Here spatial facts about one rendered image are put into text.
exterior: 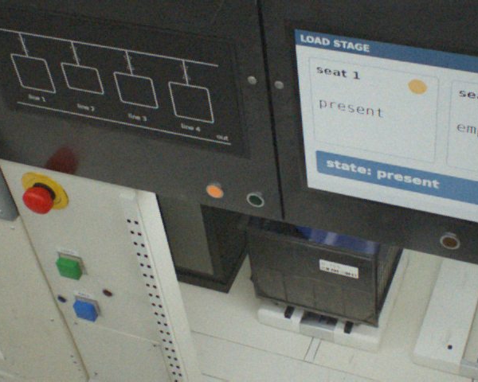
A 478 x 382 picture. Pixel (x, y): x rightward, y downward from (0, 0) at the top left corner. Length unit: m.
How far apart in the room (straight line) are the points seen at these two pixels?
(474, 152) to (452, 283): 0.76
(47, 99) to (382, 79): 0.41
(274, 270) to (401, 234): 0.51
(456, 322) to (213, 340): 0.41
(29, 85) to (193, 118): 0.20
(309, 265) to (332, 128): 0.55
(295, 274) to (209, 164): 0.48
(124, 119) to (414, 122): 0.33
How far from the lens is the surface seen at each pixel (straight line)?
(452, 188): 0.97
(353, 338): 1.60
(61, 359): 1.62
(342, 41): 0.88
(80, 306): 1.43
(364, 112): 0.92
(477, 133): 0.91
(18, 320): 1.58
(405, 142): 0.94
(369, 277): 1.45
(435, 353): 1.58
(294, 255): 1.47
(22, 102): 1.14
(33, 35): 1.05
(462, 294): 1.65
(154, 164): 1.10
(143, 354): 1.49
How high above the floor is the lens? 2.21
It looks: 46 degrees down
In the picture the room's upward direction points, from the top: 9 degrees counter-clockwise
